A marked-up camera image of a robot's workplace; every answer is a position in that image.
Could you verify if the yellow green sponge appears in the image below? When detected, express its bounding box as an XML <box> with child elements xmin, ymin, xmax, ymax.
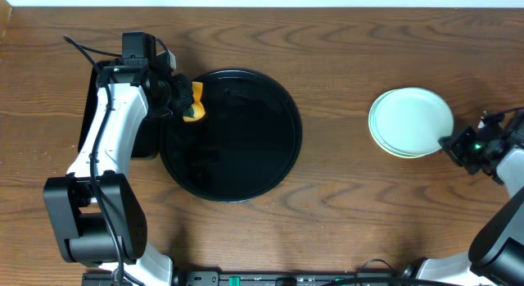
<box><xmin>183</xmin><ymin>81</ymin><xmax>206</xmax><ymax>122</ymax></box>

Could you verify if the light blue plate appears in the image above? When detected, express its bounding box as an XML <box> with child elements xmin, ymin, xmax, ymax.
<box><xmin>374</xmin><ymin>87</ymin><xmax>454</xmax><ymax>156</ymax></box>
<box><xmin>368</xmin><ymin>89</ymin><xmax>424</xmax><ymax>159</ymax></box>

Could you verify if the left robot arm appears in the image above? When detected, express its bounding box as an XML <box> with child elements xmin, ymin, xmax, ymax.
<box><xmin>43</xmin><ymin>65</ymin><xmax>193</xmax><ymax>285</ymax></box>

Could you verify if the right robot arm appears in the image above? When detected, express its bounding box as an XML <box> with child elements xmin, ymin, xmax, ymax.
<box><xmin>402</xmin><ymin>107</ymin><xmax>523</xmax><ymax>285</ymax></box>

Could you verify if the round black tray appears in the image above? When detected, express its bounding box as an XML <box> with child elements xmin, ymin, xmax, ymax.
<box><xmin>159</xmin><ymin>69</ymin><xmax>302</xmax><ymax>202</ymax></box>

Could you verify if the black rectangular bin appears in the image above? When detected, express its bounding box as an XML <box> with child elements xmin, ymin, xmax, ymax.
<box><xmin>77</xmin><ymin>69</ymin><xmax>160</xmax><ymax>160</ymax></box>

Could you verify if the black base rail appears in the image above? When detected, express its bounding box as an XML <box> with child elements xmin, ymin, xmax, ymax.
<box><xmin>81</xmin><ymin>270</ymin><xmax>414</xmax><ymax>286</ymax></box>

